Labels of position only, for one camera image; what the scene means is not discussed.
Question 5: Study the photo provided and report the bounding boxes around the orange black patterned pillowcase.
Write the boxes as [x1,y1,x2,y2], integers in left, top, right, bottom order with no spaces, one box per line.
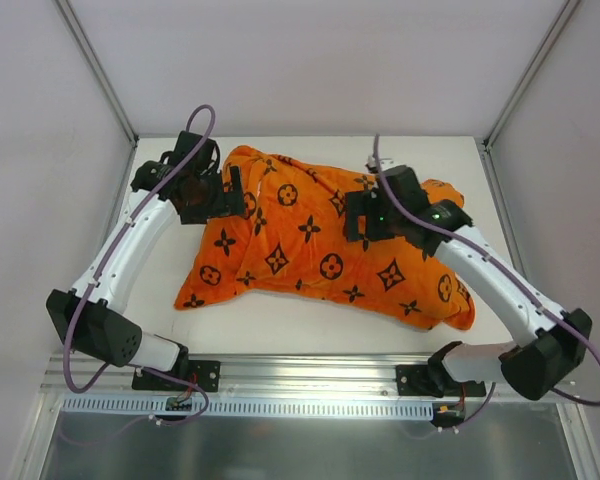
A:
[174,145,476,331]

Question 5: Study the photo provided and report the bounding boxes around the aluminium mounting rail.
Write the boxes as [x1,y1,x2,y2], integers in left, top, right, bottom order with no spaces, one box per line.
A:
[40,353,460,403]

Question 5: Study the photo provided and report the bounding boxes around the white slotted cable duct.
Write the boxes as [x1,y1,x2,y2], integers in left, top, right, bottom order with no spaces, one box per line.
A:
[62,394,434,422]

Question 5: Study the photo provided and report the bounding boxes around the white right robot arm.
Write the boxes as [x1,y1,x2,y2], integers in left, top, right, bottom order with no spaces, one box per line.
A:
[345,165,592,401]

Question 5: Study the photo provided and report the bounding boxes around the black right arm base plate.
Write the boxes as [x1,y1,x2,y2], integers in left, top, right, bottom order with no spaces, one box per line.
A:
[395,364,487,398]

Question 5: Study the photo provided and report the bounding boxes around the right aluminium frame post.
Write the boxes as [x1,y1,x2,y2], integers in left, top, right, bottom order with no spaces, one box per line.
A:
[482,0,583,153]

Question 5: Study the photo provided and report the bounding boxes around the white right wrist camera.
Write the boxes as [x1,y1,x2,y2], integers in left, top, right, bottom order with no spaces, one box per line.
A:
[366,155,395,174]

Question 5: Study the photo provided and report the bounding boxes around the aluminium frame post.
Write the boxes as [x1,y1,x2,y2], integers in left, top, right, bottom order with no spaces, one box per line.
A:
[482,0,583,153]
[52,0,139,146]

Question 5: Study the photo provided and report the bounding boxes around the left aluminium frame post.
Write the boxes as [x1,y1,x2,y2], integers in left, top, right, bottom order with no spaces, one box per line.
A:
[52,0,139,146]

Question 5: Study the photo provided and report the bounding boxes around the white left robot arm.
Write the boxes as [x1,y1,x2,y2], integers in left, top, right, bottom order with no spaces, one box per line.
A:
[46,131,245,390]

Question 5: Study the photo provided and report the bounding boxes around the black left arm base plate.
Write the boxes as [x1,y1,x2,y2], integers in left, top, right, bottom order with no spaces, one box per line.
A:
[131,359,221,393]

